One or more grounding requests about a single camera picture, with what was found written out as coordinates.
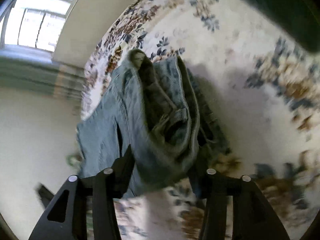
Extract light blue denim shorts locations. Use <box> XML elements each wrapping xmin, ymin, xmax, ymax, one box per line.
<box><xmin>77</xmin><ymin>49</ymin><xmax>231</xmax><ymax>198</ymax></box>

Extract left green curtain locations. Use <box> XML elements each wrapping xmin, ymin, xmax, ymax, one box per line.
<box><xmin>1</xmin><ymin>56</ymin><xmax>85</xmax><ymax>101</ymax></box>

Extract barred window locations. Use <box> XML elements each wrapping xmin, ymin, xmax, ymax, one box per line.
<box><xmin>1</xmin><ymin>0</ymin><xmax>77</xmax><ymax>53</ymax></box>

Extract dark green crumpled garment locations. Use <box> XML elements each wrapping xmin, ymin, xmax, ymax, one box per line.
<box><xmin>245</xmin><ymin>0</ymin><xmax>319</xmax><ymax>53</ymax></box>

